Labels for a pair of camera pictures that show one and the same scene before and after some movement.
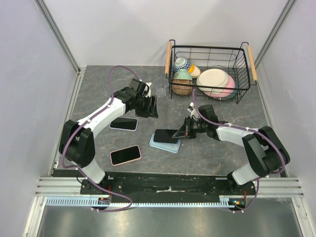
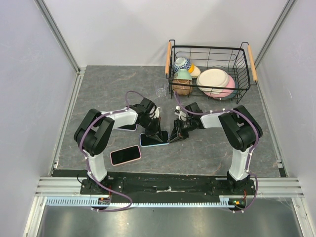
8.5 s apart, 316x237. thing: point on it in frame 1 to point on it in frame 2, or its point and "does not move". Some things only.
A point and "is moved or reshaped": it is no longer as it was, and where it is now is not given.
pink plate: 225,93 does not move
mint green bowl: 182,74 does not move
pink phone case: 125,155 does not move
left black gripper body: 141,108 to 151,126
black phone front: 119,156 does not move
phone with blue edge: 165,136 is moved or reshaped
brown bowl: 181,90 does not move
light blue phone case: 173,147 to 151,140
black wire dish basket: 211,72 does not move
